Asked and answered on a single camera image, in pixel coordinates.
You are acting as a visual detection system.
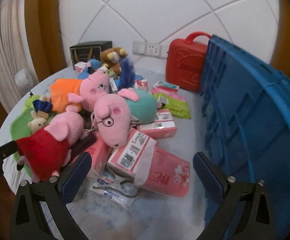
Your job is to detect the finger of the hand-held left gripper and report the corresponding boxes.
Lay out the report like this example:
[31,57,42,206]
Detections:
[0,140,18,158]

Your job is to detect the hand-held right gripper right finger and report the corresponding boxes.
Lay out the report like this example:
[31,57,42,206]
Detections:
[193,152,277,240]

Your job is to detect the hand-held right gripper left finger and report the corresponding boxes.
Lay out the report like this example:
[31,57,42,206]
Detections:
[9,151,93,240]

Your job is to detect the green plush toy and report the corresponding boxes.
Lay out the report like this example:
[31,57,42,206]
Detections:
[10,94,43,175]

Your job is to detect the pig plush red dress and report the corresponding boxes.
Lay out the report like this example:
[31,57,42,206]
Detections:
[16,112,85,183]

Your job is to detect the blue plastic crate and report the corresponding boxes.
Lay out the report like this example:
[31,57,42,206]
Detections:
[200,34,290,240]

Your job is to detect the clear plastic clipper packet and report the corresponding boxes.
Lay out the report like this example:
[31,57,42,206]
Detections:
[90,171,139,209]

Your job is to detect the small beige bear plush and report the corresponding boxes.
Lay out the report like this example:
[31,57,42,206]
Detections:
[28,99,54,132]

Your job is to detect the pig plush with glasses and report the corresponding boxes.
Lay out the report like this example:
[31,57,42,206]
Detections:
[93,88,158,148]

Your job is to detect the clear plastic bag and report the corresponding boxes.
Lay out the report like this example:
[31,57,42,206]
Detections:
[15,69,36,88]

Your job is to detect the green wipes packet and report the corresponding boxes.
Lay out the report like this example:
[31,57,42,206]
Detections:
[152,92,191,119]

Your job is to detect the pig plush orange dress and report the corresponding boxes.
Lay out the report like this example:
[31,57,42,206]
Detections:
[50,70,112,113]

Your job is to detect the white curtain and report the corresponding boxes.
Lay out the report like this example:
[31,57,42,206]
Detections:
[0,0,36,110]

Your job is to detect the pink teal wipes packet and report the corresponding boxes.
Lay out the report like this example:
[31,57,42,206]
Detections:
[151,80,180,94]

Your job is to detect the small pink white carton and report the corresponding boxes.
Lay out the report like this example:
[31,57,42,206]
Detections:
[134,79,149,92]
[74,62,87,74]

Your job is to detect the red plastic carry case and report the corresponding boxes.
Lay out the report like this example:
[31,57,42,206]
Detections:
[165,31,211,93]

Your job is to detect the blue plush toy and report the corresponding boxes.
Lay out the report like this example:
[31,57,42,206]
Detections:
[77,56,145,90]

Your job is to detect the brown plush toy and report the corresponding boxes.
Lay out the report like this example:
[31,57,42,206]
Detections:
[100,47,128,74]

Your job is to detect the black gold printed box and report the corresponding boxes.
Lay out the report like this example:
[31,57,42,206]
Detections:
[69,40,113,70]

